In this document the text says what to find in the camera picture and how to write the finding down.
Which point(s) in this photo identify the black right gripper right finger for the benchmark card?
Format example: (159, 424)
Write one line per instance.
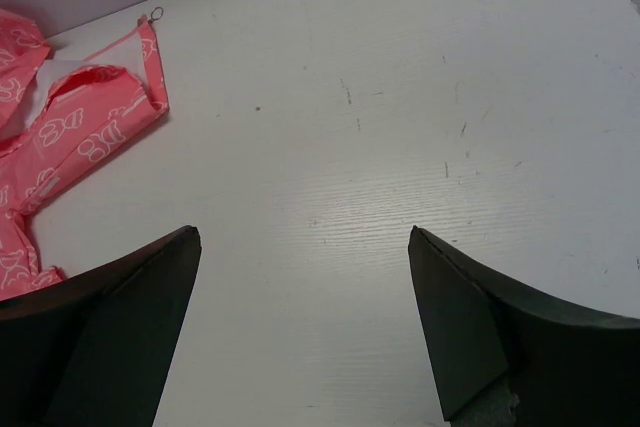
(503, 353)

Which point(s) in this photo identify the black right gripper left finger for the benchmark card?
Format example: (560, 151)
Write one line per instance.
(95, 350)

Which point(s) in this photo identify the pink patterned hooded jacket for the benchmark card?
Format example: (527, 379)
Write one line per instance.
(59, 120)

